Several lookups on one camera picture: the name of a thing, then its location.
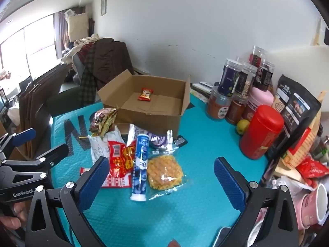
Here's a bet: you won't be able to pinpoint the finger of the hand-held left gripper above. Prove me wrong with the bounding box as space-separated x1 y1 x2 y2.
2 144 69 173
0 128 36 160

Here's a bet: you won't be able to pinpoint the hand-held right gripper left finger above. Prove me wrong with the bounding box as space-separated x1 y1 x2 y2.
25 156 111 247

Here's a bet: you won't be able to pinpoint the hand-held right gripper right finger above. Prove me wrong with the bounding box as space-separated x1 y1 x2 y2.
213 156 300 247

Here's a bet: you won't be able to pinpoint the red and white snack packet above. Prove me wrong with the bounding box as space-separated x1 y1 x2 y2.
80 167 132 189

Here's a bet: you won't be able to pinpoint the white leaf-print snack packet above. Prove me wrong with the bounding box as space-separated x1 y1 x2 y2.
89 126 125 164

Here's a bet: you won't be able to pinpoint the blue tube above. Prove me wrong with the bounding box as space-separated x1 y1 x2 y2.
130 134 150 202

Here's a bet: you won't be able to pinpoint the yellow red crinkly snack bag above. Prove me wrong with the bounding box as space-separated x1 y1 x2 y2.
89 107 118 137

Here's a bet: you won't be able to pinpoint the clear packet of yellow crackers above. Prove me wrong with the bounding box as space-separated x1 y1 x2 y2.
146 130 193 201

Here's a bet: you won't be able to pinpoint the purple silver snack packet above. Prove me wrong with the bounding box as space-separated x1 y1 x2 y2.
128 124 170 150

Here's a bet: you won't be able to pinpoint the cardboard box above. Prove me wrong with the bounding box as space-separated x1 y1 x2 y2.
97 69 194 137

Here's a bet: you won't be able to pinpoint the person's left hand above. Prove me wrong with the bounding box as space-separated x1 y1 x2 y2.
0 201 31 229

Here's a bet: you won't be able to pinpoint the stack of flat cardboard sheets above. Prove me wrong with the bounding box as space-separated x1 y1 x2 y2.
18 63 74 160

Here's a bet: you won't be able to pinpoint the dark green chair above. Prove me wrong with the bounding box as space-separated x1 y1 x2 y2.
46 87 95 116

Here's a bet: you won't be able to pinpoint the white plastic bag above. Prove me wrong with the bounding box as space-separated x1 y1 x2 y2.
272 176 306 196

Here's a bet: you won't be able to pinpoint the red canister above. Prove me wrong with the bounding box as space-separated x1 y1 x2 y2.
240 105 284 160

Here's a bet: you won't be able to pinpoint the yellow-green lime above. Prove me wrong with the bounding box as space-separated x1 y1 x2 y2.
236 119 251 135

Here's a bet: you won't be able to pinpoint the small black sachet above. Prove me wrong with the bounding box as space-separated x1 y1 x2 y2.
173 135 188 147

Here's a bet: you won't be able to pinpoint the yellow plastic basket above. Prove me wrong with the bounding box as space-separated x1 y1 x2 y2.
280 123 324 175

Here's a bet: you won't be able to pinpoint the brown spice jar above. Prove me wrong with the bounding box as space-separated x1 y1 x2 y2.
226 96 248 126

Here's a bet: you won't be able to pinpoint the wide clear spice jar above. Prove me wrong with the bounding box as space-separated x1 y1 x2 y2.
207 86 233 121

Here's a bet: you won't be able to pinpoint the pink paper cup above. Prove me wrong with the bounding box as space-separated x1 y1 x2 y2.
293 183 328 229

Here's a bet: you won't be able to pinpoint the green plaid cloth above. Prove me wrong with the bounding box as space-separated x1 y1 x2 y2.
80 42 99 106

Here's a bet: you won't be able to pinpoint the red crinkled packet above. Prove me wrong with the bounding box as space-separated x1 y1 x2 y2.
295 158 329 186

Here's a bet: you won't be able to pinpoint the pink bottle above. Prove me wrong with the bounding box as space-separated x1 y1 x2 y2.
243 87 274 120

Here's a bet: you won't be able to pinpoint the small red snack packet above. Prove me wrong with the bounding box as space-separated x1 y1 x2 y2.
138 88 154 102

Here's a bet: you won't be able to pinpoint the clear jar with seeds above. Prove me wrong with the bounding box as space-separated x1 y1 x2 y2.
235 62 258 99

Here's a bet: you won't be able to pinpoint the clear jar with blue label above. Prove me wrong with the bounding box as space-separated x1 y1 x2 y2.
218 59 243 97

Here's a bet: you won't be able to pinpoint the brown quilted jacket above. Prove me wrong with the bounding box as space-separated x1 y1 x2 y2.
93 38 134 93

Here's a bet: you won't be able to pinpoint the pile of light clothes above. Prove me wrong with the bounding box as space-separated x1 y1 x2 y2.
62 33 99 65

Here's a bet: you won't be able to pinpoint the clear jar with brown label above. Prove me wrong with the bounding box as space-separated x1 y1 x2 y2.
254 59 275 92

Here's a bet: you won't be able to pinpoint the tall clear jar red contents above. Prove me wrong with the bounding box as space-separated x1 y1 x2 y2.
249 45 266 67

